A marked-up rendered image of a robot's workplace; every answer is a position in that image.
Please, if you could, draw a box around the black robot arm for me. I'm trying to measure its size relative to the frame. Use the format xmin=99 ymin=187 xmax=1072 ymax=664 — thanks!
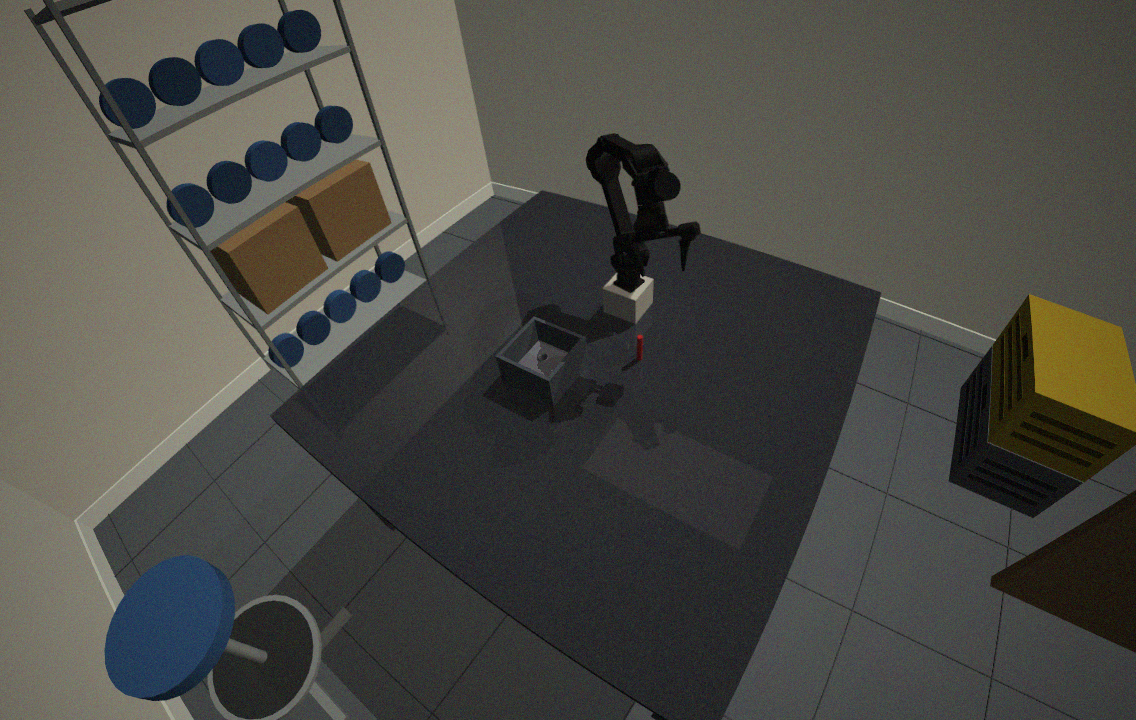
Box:
xmin=586 ymin=133 xmax=680 ymax=293

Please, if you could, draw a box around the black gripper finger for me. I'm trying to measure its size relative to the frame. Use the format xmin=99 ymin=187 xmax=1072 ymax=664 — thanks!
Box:
xmin=620 ymin=245 xmax=645 ymax=277
xmin=679 ymin=236 xmax=695 ymax=271

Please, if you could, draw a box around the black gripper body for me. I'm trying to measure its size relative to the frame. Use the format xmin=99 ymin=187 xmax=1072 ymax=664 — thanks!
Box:
xmin=613 ymin=201 xmax=701 ymax=250

